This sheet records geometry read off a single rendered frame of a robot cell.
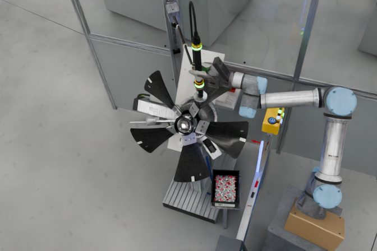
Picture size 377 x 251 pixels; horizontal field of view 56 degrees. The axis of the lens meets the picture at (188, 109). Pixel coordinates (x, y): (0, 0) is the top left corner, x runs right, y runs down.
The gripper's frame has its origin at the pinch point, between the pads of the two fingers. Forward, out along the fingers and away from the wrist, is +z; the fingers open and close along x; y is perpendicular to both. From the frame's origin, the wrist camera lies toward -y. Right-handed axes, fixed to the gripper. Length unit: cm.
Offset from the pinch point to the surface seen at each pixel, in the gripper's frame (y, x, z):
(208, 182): 158, 19, 4
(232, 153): 51, -10, -24
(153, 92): 40, 10, 31
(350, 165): 155, 70, -106
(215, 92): 28.8, 11.3, -7.0
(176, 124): 44.6, -4.9, 11.0
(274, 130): 64, 21, -42
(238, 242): 41, -59, -41
